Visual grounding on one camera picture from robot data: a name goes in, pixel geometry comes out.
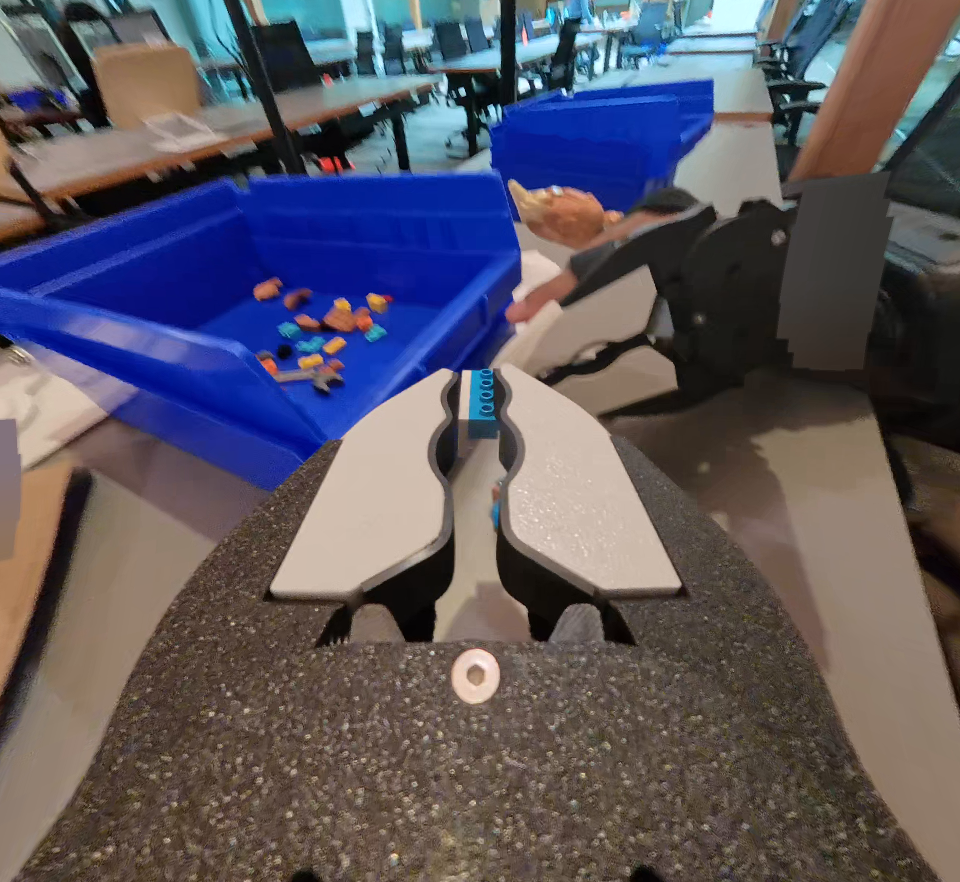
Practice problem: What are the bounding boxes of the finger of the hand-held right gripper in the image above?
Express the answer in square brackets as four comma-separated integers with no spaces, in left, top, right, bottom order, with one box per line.
[555,342,684,418]
[495,267,661,376]

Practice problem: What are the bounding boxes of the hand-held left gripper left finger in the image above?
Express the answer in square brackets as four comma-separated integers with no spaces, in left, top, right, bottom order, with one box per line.
[270,369,462,631]

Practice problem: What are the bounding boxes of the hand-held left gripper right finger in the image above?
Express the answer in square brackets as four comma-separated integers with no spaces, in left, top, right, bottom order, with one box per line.
[495,365,685,616]

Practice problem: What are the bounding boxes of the blue studded toy brick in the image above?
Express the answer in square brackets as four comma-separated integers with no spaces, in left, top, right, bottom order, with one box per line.
[461,369,505,441]

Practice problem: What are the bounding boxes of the toy bricks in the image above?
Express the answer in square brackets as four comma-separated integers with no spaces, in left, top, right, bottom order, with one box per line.
[251,275,396,397]

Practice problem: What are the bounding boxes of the blue plastic bin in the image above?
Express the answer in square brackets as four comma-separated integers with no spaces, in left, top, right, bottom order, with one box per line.
[489,78,718,217]
[0,170,523,492]

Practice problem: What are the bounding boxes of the person's right hand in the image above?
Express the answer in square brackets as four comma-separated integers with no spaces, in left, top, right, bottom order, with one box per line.
[506,270,583,325]

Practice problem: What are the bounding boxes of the brown toy brick model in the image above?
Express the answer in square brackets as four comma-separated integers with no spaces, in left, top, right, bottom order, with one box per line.
[507,180,625,252]

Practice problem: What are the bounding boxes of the black office chair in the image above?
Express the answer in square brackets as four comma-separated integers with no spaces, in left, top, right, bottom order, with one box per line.
[755,0,849,148]
[248,20,379,171]

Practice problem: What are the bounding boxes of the long wooden office table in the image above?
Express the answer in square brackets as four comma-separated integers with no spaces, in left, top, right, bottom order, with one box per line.
[0,72,445,211]
[428,27,661,81]

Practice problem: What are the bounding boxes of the wooden pillar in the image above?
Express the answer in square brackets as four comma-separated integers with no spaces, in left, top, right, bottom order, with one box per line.
[786,0,960,189]

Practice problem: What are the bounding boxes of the black light stand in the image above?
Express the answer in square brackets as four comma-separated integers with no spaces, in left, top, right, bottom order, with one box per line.
[192,0,310,178]

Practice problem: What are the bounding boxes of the black metal post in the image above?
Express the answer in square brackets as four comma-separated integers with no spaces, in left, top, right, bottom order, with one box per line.
[495,0,522,111]

